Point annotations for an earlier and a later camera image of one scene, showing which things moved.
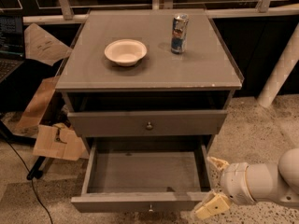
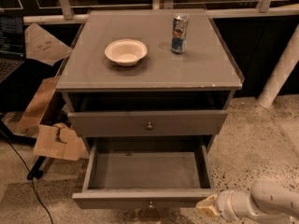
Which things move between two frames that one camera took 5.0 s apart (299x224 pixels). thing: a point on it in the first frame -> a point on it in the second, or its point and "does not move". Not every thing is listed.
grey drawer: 145,175 does not move
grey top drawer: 112,124 does not move
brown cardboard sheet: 40,48 does not move
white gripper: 233,180 -> 222,202
